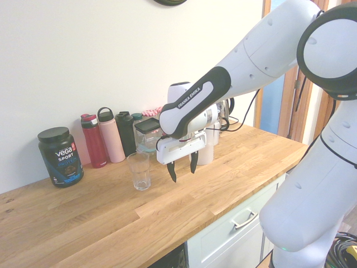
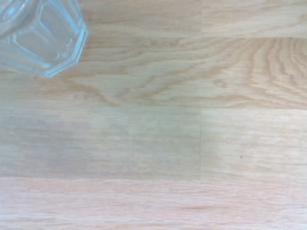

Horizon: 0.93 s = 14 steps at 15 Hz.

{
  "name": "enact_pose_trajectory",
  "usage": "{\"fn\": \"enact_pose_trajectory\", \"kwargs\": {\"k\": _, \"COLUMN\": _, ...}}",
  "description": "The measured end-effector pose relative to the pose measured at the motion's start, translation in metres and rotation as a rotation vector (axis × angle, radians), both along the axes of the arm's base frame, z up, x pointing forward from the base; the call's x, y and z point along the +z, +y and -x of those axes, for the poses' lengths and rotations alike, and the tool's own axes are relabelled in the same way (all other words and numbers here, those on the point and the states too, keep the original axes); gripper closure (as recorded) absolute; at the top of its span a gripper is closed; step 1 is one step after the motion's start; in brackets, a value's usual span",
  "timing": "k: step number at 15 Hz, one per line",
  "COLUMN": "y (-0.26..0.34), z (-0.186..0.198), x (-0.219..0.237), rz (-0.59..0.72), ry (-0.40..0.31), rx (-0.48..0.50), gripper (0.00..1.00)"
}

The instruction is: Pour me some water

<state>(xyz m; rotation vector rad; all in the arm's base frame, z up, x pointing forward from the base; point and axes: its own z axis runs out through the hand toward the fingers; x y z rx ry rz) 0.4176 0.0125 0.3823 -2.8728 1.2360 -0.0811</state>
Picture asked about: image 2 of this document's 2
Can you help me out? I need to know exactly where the clear faceted glass tumbler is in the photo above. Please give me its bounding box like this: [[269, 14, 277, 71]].
[[0, 0, 90, 79]]

